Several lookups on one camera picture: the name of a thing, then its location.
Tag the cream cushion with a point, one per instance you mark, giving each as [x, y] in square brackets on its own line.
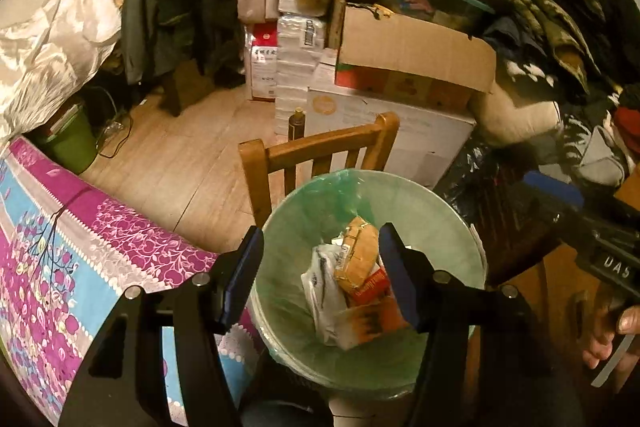
[515, 117]

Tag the white plastic wrapper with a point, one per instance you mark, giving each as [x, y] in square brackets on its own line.
[320, 292]

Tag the open cardboard box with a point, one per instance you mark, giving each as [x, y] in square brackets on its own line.
[410, 47]

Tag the green bucket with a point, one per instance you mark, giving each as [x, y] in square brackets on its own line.
[75, 142]

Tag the dark jacket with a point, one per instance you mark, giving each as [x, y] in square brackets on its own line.
[165, 7]

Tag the stack of white packages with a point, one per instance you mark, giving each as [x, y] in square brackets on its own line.
[295, 57]

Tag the black plastic bag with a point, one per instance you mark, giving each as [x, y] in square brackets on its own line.
[475, 177]

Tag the brown paper packet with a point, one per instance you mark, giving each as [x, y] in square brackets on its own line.
[357, 247]

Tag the wooden chair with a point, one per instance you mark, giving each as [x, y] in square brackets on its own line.
[280, 152]

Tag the dark bottle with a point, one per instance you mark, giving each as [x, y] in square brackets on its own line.
[296, 127]

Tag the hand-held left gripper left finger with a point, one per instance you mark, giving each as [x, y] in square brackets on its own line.
[245, 277]

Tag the person's right hand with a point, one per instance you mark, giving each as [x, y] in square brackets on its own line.
[602, 337]

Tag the pile of clothes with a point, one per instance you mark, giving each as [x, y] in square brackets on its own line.
[560, 32]

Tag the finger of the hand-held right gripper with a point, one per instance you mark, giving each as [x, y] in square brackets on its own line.
[552, 189]

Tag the red and white tall box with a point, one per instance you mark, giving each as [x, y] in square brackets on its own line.
[262, 67]

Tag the purple striped floral bedsheet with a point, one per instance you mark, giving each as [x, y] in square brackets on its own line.
[100, 257]

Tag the large white box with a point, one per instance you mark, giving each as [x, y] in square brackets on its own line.
[425, 142]

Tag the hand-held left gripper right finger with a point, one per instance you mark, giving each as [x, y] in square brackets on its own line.
[400, 277]

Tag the white satin cloth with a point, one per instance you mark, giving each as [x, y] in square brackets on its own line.
[50, 32]

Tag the green-lined trash bin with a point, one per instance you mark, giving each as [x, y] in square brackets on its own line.
[440, 227]

